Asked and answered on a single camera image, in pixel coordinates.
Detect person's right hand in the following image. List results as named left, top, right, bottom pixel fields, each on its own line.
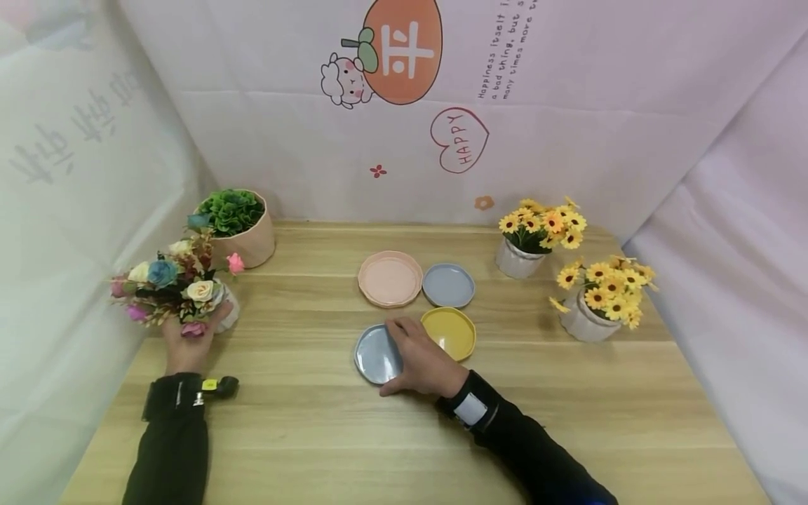
left=379, top=316, right=470, bottom=399

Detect person's left hand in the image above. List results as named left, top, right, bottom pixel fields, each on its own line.
left=162, top=302, right=234, bottom=377

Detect pink scalloped plate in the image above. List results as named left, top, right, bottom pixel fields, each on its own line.
left=358, top=250, right=424, bottom=309

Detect yellow daisies in white pot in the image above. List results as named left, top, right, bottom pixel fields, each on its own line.
left=495, top=196, right=587, bottom=280
left=548, top=255, right=659, bottom=344

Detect person's right forearm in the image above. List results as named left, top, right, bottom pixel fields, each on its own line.
left=464, top=372, right=619, bottom=505

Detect black wrist band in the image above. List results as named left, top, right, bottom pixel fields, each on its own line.
left=436, top=370, right=501, bottom=436
left=142, top=373, right=240, bottom=423

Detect colourful rose bouquet white pot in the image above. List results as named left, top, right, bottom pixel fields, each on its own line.
left=109, top=214, right=246, bottom=339

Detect glossy grey-blue plate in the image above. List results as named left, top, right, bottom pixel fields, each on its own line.
left=353, top=323, right=404, bottom=386

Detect green plant in pink pot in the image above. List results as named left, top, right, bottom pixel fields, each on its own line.
left=188, top=188, right=277, bottom=269

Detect yellow plate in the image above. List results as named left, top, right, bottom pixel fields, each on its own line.
left=420, top=307, right=478, bottom=363

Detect person's left forearm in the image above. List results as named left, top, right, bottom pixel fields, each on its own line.
left=121, top=373, right=209, bottom=505

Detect small blue-grey plate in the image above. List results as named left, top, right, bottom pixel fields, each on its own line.
left=422, top=263, right=476, bottom=309

